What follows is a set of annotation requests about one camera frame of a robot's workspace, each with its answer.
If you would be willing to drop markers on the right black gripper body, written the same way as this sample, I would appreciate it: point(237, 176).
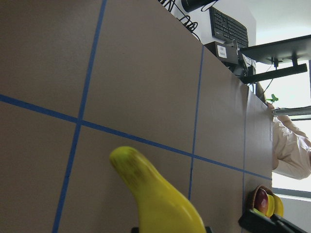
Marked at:
point(256, 223)

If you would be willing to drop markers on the yellow banana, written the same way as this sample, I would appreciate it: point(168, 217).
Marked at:
point(275, 206)
point(161, 207)

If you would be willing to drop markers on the woven brown fruit basket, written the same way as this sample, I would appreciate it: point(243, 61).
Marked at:
point(251, 196)

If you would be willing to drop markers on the dark red apple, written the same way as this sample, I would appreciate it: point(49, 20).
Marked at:
point(261, 202)

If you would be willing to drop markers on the yellow banana front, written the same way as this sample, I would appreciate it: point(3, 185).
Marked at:
point(275, 206)

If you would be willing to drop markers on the person in beige shirt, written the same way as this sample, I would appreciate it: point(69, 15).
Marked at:
point(291, 149)

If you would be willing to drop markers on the black box with label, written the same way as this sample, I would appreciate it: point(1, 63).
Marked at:
point(224, 53)

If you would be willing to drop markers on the black computer monitor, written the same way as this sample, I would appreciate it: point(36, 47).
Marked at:
point(283, 55)

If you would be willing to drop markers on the black keyboard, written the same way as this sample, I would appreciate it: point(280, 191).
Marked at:
point(227, 29)

